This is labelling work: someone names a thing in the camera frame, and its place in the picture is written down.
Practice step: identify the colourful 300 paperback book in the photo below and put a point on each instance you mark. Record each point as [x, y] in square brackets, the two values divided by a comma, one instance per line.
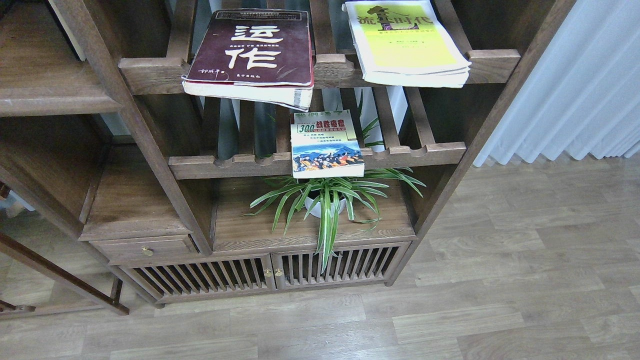
[324, 145]

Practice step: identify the green spider plant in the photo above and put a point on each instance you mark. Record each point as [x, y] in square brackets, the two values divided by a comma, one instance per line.
[289, 195]

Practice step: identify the white plant pot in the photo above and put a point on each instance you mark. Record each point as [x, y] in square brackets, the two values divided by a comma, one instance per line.
[316, 210]

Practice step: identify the maroon book white characters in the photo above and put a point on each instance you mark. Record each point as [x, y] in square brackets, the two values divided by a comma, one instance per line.
[255, 54]

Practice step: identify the yellow-green cover book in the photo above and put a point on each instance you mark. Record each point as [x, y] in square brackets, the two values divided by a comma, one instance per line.
[402, 43]

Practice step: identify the dark wooden bookshelf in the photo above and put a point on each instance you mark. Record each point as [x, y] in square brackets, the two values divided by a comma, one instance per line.
[98, 135]

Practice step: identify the white pleated curtain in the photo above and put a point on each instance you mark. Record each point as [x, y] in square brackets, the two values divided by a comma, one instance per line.
[583, 96]

